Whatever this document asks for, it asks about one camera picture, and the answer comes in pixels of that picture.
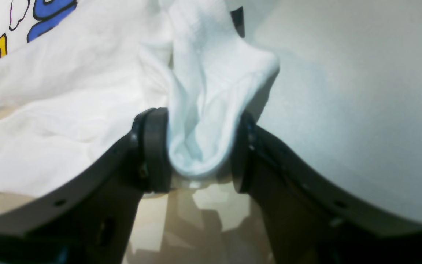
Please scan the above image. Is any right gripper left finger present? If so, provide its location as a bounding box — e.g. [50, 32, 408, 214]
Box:
[0, 107, 172, 264]

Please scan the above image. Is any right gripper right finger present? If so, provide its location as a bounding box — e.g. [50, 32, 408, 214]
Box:
[230, 112, 422, 264]

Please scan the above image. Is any white printed t-shirt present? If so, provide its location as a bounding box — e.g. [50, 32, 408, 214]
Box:
[0, 0, 280, 198]

